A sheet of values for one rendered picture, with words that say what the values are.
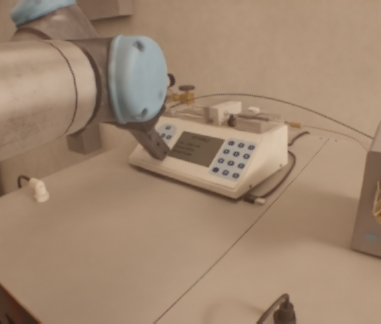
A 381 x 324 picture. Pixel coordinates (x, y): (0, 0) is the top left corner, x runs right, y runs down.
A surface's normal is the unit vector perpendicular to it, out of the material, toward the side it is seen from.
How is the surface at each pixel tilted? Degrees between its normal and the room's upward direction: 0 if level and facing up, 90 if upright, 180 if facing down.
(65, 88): 85
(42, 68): 65
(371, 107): 90
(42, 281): 0
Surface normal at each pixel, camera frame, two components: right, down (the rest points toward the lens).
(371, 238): -0.58, 0.33
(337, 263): -0.05, -0.93
